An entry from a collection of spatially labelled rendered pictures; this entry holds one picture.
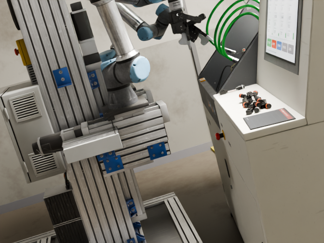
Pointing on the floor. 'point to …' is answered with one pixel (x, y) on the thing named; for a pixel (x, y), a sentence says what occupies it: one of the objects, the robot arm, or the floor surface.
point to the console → (284, 146)
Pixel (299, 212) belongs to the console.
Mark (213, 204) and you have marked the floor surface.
